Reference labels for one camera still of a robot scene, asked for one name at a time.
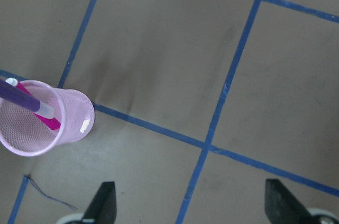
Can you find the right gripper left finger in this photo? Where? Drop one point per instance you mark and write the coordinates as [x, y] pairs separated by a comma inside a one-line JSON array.
[[103, 207]]

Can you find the purple pen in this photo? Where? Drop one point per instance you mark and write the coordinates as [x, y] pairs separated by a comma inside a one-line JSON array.
[[22, 99]]

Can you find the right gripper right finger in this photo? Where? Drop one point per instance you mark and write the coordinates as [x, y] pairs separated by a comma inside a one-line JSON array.
[[281, 206]]

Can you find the pink mesh cup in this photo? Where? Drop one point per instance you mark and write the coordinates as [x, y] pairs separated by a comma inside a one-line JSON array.
[[36, 117]]

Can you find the pink pen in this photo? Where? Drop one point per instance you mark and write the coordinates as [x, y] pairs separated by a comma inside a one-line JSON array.
[[52, 124]]

